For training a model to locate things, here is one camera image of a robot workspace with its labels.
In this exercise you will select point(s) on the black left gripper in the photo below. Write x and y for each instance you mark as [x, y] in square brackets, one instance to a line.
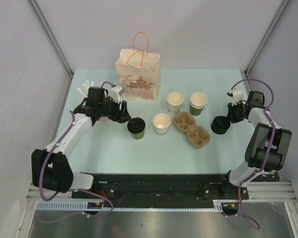
[122, 116]

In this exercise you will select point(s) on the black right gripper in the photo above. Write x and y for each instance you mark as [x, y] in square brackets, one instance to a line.
[231, 117]

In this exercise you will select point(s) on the black cup lid stack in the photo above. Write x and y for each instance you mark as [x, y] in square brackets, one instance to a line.
[218, 125]

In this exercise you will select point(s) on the brown pulp cup carrier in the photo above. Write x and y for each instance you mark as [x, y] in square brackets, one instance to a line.
[195, 134]

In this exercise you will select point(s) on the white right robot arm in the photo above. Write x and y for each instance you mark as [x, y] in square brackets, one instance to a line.
[269, 143]

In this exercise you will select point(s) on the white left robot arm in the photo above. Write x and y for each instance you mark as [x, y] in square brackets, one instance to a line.
[50, 166]

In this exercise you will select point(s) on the printed paper takeout bag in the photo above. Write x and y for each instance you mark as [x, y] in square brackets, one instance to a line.
[139, 72]

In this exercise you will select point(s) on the pink straw holder cup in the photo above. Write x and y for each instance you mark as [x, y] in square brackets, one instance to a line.
[103, 119]

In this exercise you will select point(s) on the green paper cup stack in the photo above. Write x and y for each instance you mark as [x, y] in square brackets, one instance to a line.
[197, 103]

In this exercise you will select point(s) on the white paper cup stack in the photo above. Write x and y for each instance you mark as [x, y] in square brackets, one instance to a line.
[175, 101]

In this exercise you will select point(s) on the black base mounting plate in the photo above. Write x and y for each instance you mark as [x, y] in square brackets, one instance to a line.
[162, 191]

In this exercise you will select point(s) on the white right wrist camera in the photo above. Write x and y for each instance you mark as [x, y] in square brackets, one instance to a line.
[236, 96]

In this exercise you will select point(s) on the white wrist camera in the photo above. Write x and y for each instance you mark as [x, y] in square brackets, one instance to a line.
[116, 92]
[236, 96]

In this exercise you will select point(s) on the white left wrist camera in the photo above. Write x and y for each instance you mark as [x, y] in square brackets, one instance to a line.
[116, 92]

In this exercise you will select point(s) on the white slotted cable duct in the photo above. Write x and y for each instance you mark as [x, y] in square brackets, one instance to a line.
[91, 206]

